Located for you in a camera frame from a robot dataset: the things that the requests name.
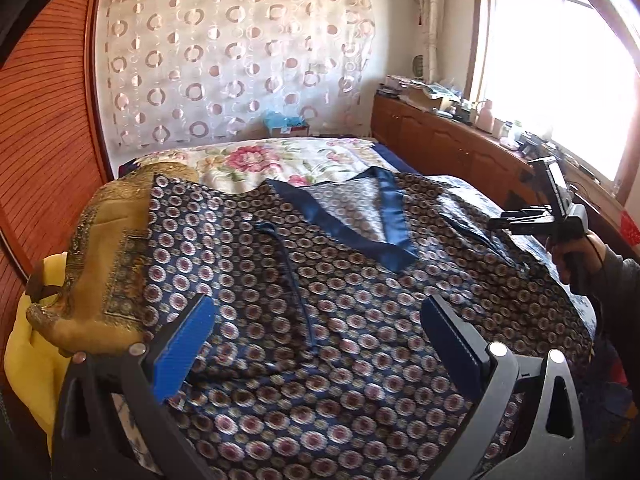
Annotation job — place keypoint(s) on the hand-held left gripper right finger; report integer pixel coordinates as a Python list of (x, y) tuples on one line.
[(452, 345)]

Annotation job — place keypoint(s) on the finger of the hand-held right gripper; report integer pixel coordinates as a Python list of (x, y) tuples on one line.
[(515, 222)]

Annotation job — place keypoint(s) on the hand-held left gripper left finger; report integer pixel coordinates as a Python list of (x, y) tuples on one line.
[(182, 350)]

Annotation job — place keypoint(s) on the navy medallion print garment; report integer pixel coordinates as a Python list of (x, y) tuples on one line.
[(325, 310)]

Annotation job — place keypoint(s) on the person's right forearm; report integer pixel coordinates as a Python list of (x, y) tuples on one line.
[(615, 280)]

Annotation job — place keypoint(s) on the person's right hand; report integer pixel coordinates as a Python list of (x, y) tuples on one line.
[(559, 260)]

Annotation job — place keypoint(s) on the blue floral bed sheet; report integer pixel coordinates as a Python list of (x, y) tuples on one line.
[(475, 192)]

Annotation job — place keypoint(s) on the white mug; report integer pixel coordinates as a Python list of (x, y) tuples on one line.
[(501, 127)]

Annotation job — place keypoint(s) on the red paper decoration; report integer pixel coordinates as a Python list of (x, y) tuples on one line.
[(631, 227)]

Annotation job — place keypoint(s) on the pink thermos jug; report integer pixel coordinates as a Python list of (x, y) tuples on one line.
[(485, 116)]

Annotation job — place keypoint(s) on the long wooden cabinet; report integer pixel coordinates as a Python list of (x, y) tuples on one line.
[(440, 140)]

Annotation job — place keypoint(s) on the gold patterned pillow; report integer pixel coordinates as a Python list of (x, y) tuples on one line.
[(100, 260)]

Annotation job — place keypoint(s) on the bright window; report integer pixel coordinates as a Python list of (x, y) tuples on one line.
[(550, 60)]

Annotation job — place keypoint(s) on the navy blue mattress cover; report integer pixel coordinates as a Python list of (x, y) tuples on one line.
[(392, 157)]

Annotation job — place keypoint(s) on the yellow cloth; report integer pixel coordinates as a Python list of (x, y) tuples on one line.
[(30, 360)]

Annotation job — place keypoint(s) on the pile of assorted clutter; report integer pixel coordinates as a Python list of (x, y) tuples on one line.
[(415, 92)]

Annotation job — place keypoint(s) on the pink floral quilt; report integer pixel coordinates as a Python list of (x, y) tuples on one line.
[(250, 157)]

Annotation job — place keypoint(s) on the lace window curtain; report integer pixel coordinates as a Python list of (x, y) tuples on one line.
[(430, 20)]

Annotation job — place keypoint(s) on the blue tissue box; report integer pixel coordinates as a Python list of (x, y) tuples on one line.
[(285, 122)]

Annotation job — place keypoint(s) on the red-brown wooden wardrobe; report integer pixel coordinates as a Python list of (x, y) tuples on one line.
[(50, 110)]

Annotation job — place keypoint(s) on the circle pattern sheer curtain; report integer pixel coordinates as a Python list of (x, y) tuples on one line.
[(225, 60)]

